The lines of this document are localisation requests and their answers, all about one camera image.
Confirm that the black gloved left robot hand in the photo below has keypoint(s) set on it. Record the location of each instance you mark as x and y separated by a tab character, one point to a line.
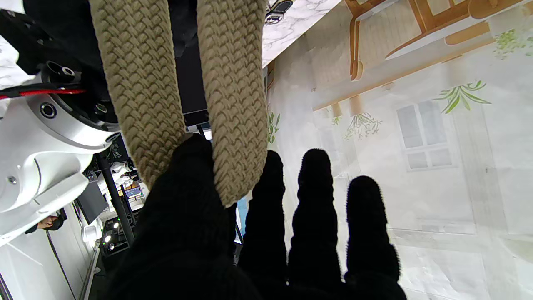
187	233

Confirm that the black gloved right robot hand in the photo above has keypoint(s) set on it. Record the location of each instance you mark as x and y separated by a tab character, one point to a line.
62	29

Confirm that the beige woven belt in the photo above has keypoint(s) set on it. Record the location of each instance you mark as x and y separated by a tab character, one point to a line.
237	104

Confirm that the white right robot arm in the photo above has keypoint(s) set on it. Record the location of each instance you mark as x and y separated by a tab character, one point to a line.
41	166

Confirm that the black stand pole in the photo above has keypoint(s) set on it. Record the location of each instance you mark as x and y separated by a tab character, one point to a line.
116	200

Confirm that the dark monitor screen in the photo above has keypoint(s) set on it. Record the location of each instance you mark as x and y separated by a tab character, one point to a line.
91	202

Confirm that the printed room scene backdrop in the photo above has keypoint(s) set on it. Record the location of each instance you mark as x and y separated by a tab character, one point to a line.
416	208

